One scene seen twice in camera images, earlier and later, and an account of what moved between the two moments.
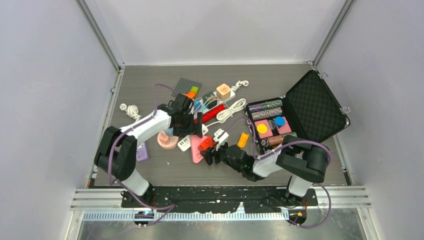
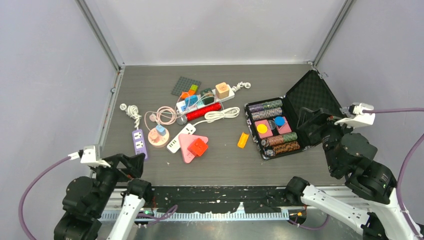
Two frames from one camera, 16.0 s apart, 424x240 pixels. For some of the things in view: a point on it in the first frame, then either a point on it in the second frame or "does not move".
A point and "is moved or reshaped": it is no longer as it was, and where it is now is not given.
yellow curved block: [243, 139] does not move
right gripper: [211, 152] → [320, 116]
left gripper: [193, 129] → [134, 164]
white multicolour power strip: [198, 104] is moved or reshaped
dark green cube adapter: [210, 100] is moved or reshaped
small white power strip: [185, 143] → [189, 129]
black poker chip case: [310, 111] does not move
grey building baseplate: [184, 86] does not move
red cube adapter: [208, 142] → [198, 147]
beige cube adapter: [223, 92] does not move
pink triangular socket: [196, 141] → [186, 140]
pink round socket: [167, 142] is moved or reshaped
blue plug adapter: [197, 103] is moved or reshaped
